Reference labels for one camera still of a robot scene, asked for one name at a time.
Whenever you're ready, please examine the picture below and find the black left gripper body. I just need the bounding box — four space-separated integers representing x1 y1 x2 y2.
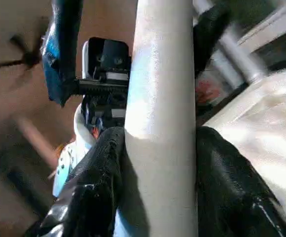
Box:
75 72 130 141

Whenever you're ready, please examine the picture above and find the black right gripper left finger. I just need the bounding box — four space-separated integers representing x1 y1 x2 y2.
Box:
26 126 127 237

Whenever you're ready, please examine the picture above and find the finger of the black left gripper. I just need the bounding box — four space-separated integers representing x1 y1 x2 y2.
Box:
192 4 231 79
40 0 84 108

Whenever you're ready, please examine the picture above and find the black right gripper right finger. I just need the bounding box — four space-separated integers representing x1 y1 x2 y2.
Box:
196 126 286 237

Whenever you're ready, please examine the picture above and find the white plastic table top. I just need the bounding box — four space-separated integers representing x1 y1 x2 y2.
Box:
201 65 286 234

